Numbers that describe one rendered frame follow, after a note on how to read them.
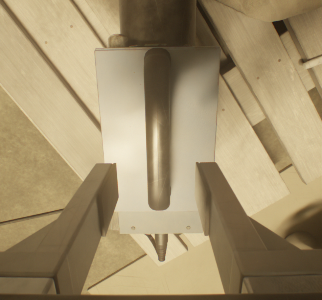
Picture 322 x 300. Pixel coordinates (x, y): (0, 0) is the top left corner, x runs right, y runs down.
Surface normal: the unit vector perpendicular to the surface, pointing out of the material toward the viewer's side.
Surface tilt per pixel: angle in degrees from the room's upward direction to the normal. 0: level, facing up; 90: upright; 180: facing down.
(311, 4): 43
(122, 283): 0
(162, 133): 13
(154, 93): 0
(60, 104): 0
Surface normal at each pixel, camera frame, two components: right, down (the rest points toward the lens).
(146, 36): -0.29, 0.28
